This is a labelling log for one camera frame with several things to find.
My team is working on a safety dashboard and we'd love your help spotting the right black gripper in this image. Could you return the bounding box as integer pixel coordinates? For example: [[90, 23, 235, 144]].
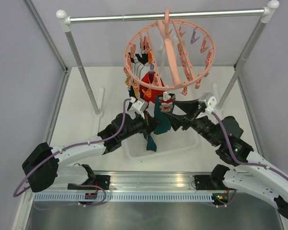
[[162, 98, 221, 146]]

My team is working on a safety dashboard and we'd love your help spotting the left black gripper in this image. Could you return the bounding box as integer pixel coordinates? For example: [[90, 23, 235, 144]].
[[120, 110, 163, 141]]

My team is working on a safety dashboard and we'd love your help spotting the teal reindeer sock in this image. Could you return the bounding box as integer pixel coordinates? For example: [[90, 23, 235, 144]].
[[154, 93, 176, 135]]

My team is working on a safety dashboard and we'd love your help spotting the teal sock front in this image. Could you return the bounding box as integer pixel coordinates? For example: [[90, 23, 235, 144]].
[[146, 143, 157, 152]]

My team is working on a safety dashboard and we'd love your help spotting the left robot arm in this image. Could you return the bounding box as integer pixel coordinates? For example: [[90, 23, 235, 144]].
[[22, 113, 161, 193]]

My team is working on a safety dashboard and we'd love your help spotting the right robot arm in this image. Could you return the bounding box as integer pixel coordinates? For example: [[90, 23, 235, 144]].
[[165, 95, 288, 219]]

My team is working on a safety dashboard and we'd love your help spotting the pink round clip hanger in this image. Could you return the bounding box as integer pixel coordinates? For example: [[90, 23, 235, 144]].
[[123, 10, 216, 97]]

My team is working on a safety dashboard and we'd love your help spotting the white plastic basket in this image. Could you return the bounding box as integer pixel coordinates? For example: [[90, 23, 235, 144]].
[[122, 129, 200, 160]]

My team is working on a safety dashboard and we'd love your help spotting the red sock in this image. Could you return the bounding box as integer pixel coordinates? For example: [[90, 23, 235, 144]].
[[138, 71, 166, 105]]

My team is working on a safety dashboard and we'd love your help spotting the green patterned sock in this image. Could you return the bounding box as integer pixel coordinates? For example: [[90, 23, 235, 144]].
[[127, 84, 140, 99]]

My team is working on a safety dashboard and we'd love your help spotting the black white striped sock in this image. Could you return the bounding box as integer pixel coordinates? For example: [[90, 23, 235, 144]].
[[131, 53, 148, 79]]

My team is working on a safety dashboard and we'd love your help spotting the purple clothes peg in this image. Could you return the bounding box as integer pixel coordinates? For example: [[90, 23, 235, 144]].
[[190, 28, 200, 45]]

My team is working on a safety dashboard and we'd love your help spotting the metal clothes rack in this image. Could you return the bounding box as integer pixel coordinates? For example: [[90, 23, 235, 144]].
[[56, 0, 279, 115]]

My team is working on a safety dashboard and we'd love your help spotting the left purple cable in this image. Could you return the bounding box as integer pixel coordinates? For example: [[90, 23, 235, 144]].
[[13, 98, 134, 211]]

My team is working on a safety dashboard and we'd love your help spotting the purple cable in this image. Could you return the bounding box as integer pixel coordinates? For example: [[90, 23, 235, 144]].
[[211, 111, 288, 185], [13, 98, 134, 211]]

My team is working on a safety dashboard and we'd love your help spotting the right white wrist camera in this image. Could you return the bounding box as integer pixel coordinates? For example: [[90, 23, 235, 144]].
[[198, 92, 217, 114]]

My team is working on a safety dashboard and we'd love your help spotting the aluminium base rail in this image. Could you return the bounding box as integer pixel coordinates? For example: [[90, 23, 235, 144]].
[[95, 171, 210, 193]]

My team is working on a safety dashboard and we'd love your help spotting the white slotted cable duct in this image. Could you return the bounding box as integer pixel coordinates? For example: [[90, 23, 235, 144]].
[[34, 192, 214, 203]]

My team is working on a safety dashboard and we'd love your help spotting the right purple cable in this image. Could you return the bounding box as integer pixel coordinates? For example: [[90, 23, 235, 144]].
[[211, 111, 288, 185]]

